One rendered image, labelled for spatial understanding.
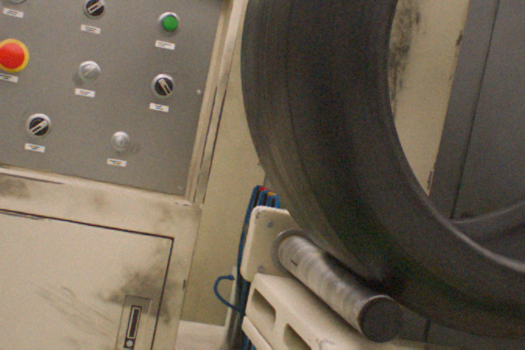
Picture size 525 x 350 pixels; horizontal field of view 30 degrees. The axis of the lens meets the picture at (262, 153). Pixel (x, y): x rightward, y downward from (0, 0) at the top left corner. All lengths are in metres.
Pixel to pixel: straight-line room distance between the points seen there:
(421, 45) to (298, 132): 0.45
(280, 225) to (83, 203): 0.39
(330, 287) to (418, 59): 0.41
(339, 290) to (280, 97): 0.22
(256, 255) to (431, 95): 0.32
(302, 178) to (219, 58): 0.65
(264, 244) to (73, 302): 0.41
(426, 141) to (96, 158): 0.54
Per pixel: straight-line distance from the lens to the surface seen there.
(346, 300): 1.00
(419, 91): 1.34
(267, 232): 1.27
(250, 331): 1.26
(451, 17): 1.36
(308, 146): 0.93
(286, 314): 1.11
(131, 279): 1.57
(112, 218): 1.55
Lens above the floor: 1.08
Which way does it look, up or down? 3 degrees down
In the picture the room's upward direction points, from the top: 12 degrees clockwise
